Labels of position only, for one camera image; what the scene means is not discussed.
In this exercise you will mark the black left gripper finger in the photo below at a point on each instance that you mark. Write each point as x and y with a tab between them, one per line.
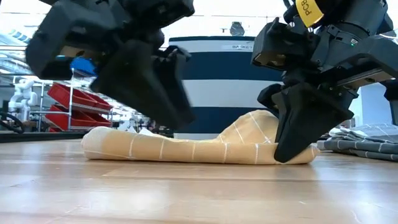
136	84
175	81

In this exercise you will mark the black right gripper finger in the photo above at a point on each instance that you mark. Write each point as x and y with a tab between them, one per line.
392	99
304	121

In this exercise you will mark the grey checked kitchen towel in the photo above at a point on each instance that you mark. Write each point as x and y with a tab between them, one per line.
367	141

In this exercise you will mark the navy white striped fabric basket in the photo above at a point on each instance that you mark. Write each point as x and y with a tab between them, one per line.
224	68

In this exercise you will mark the orange checked kitchen towel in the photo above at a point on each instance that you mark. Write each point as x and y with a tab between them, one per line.
186	151

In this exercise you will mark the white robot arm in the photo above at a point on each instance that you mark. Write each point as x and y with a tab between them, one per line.
22	98

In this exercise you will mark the blue plastic bin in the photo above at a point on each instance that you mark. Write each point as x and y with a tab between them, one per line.
84	67

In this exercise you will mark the red bins on rack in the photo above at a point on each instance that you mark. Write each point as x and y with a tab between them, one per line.
71	102

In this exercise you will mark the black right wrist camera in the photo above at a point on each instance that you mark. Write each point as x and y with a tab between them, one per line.
276	46

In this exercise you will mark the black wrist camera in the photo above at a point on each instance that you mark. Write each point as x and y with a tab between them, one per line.
276	46
68	34

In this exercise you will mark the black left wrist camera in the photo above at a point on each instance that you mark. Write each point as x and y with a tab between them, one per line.
68	34

